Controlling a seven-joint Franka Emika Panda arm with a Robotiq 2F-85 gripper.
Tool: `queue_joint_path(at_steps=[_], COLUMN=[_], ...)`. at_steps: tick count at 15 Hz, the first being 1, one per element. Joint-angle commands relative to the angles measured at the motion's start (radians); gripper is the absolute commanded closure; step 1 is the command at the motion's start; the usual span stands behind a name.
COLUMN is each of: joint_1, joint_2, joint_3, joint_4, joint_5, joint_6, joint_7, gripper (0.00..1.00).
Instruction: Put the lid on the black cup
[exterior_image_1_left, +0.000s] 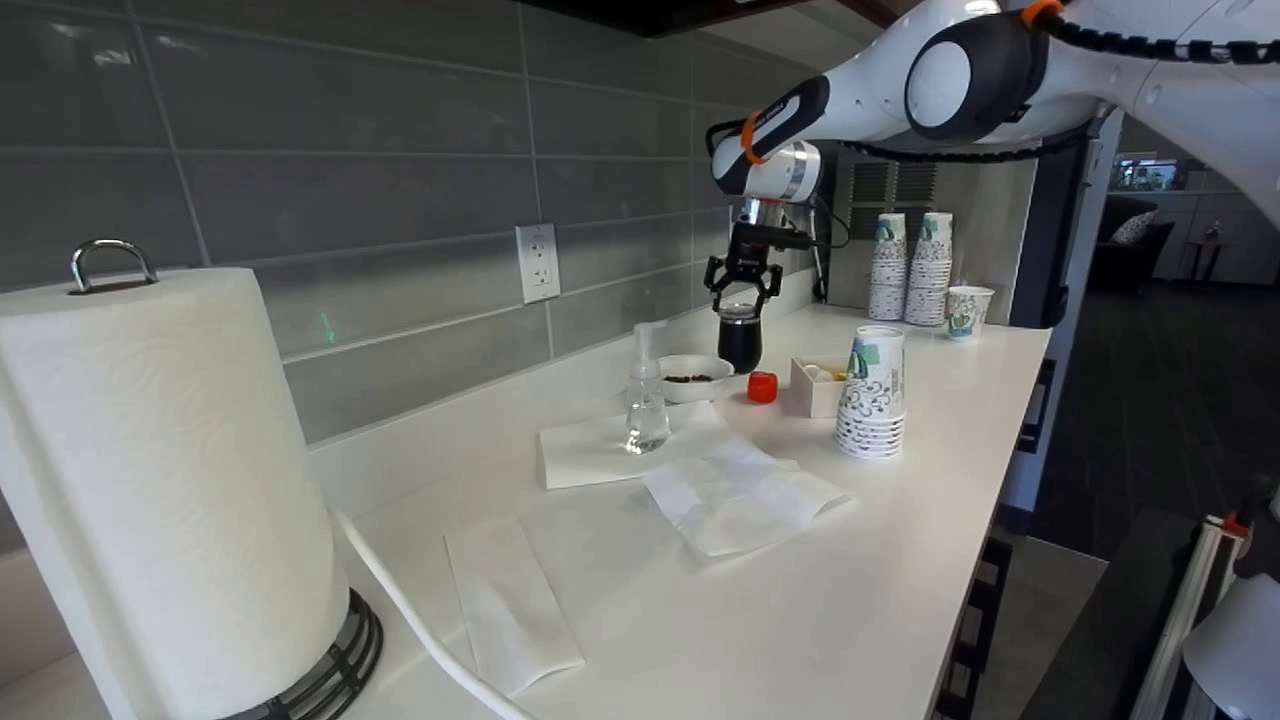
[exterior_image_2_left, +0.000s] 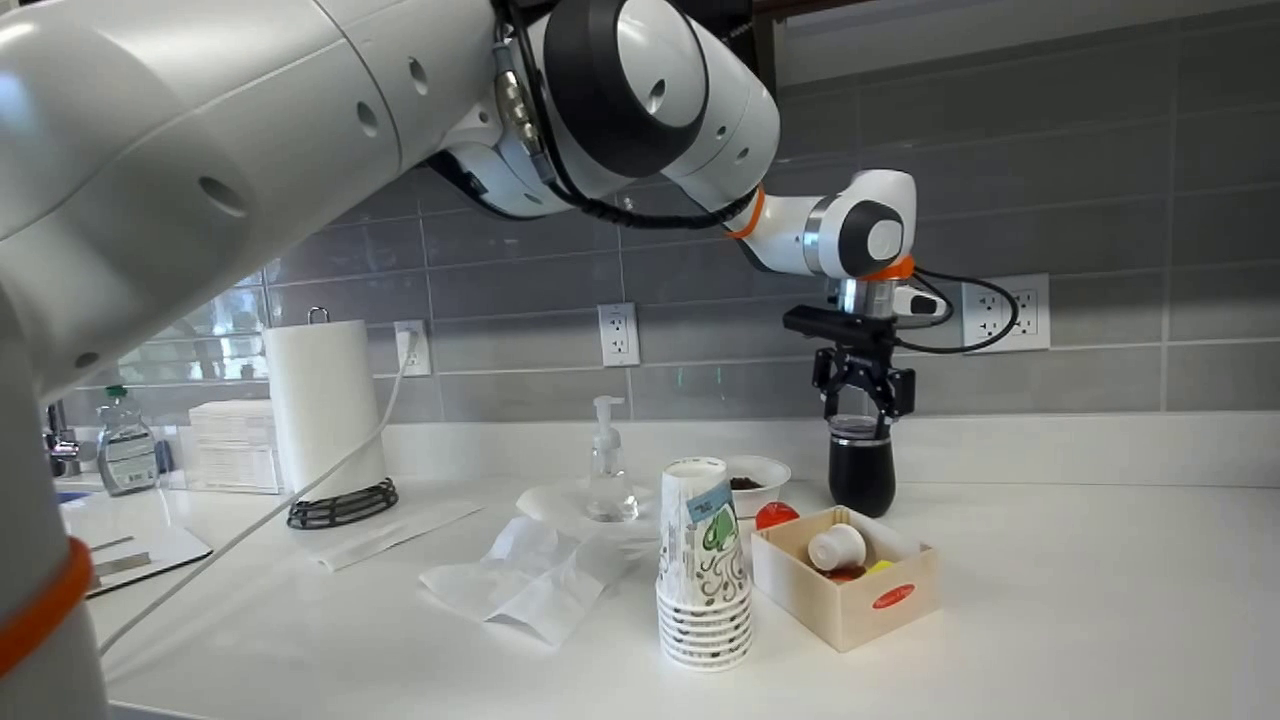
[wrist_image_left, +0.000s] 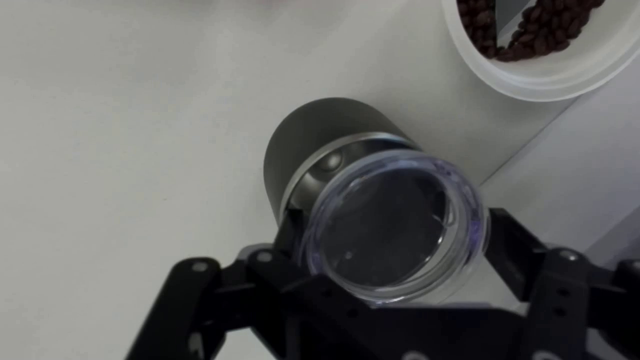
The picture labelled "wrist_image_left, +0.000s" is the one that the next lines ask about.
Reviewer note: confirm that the white bowl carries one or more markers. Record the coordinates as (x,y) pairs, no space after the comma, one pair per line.
(553,76)

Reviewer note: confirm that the clear plastic cup lid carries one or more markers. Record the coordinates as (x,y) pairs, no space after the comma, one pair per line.
(393,227)

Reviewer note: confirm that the black cup with steel rim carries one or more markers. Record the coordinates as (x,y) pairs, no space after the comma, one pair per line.
(313,133)

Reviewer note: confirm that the coffee beans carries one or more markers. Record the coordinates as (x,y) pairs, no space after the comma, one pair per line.
(553,30)

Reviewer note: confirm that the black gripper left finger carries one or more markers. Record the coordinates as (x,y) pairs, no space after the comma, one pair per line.
(241,312)

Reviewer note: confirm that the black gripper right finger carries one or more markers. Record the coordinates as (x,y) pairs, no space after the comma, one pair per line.
(572,307)

